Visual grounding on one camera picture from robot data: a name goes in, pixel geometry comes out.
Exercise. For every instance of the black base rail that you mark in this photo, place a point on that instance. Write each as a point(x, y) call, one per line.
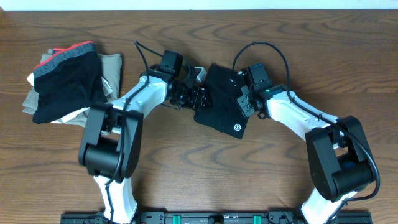
point(271, 217)

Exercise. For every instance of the khaki folded garment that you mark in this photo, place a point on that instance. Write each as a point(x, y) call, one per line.
point(111, 64)

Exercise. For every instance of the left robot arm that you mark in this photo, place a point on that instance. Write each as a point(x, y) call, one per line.
point(111, 142)

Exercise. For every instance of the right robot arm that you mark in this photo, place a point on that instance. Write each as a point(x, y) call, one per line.
point(340, 161)

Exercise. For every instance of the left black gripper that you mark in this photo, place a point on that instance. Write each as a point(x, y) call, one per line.
point(195, 98)

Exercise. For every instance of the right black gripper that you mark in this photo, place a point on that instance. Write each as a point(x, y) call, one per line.
point(242, 103)

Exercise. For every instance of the black folded shorts grey waistband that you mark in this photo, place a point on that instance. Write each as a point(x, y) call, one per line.
point(71, 79)

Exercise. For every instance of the white folded garment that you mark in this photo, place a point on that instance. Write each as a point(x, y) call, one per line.
point(107, 91)

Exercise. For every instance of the black pants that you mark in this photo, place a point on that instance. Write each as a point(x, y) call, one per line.
point(222, 112)

